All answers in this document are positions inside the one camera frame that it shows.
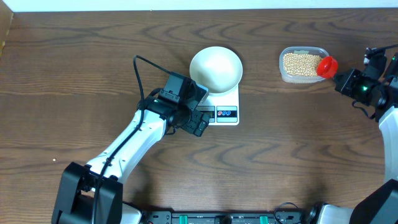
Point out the pile of soybeans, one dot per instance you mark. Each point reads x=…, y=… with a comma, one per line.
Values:
x=303, y=65

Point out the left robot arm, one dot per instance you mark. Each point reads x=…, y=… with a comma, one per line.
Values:
x=93, y=193

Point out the clear plastic container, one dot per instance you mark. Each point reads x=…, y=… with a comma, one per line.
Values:
x=301, y=50

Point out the white round bowl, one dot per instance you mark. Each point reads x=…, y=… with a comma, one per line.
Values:
x=217, y=68

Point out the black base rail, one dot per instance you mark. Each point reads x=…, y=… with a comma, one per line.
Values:
x=284, y=214

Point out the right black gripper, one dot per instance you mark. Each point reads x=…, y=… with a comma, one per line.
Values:
x=345, y=87

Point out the red measuring scoop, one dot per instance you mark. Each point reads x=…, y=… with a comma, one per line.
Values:
x=327, y=68

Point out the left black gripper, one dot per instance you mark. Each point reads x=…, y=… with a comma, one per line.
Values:
x=196, y=123

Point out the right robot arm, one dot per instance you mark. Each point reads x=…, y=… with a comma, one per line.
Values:
x=374, y=86

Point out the white kitchen scale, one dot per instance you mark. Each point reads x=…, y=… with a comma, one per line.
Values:
x=222, y=108

